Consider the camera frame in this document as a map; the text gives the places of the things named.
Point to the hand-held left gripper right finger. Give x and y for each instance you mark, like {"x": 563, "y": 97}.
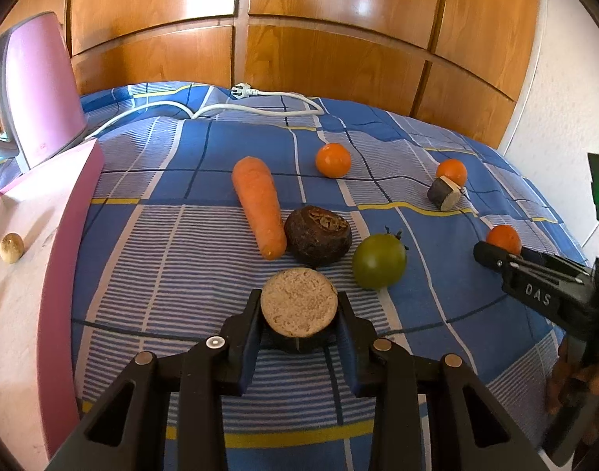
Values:
{"x": 351, "y": 353}

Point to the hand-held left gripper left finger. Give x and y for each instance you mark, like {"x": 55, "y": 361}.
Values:
{"x": 249, "y": 353}

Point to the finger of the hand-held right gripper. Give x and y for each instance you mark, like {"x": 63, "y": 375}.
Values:
{"x": 488, "y": 255}

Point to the small orange tangerine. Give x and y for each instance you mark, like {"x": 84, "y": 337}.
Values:
{"x": 505, "y": 238}
{"x": 452, "y": 170}
{"x": 333, "y": 159}

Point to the large cut black radish half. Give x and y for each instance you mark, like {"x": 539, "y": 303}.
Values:
{"x": 299, "y": 299}

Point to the small cut black radish piece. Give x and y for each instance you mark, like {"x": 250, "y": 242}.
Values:
{"x": 442, "y": 195}

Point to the green tomato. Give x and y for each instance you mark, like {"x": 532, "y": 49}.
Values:
{"x": 378, "y": 262}

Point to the dark round beetroot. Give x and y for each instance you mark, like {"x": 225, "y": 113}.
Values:
{"x": 314, "y": 240}

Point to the orange carrot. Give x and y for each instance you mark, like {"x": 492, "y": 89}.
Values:
{"x": 258, "y": 201}

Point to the pink-sided shallow box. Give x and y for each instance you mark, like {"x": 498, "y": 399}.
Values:
{"x": 29, "y": 314}

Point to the person's right hand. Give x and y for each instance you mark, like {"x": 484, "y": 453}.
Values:
{"x": 554, "y": 387}

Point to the blue plaid blanket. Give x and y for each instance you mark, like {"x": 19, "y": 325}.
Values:
{"x": 181, "y": 235}

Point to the small pale potato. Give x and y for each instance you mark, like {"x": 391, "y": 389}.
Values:
{"x": 11, "y": 249}

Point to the wooden wardrobe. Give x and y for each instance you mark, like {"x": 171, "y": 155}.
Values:
{"x": 329, "y": 10}

